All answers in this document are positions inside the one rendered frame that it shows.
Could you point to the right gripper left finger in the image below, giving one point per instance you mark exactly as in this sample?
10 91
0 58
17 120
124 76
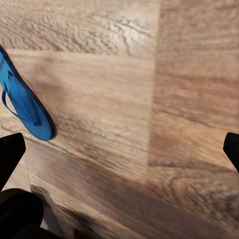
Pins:
12 148

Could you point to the sandal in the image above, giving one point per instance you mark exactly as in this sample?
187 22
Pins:
28 108

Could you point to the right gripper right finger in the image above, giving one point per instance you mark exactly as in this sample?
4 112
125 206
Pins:
231 148

